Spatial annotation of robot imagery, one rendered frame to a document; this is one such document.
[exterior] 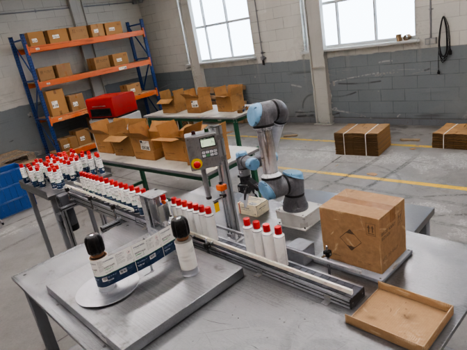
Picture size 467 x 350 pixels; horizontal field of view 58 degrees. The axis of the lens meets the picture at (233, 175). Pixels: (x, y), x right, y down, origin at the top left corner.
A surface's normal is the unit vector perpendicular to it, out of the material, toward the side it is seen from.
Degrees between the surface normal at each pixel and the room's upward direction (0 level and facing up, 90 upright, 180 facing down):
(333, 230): 90
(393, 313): 0
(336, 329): 0
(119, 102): 90
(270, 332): 0
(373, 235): 90
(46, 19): 90
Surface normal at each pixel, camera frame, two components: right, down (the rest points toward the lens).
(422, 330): -0.17, -0.93
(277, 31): -0.65, 0.35
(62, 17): 0.73, 0.11
